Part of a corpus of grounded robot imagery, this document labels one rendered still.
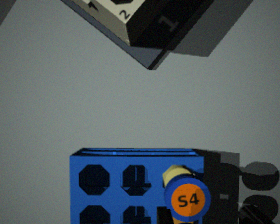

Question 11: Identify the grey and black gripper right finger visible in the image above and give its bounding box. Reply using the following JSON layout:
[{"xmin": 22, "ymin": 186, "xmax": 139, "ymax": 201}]
[{"xmin": 239, "ymin": 205, "xmax": 275, "ymax": 224}]

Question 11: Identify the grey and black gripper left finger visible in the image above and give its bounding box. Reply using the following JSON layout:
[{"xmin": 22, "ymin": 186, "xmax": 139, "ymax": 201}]
[{"xmin": 157, "ymin": 206, "xmax": 174, "ymax": 224}]

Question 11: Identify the blue tube rack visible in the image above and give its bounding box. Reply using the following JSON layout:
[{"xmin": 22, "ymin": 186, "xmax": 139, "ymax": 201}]
[{"xmin": 69, "ymin": 148, "xmax": 204, "ymax": 224}]

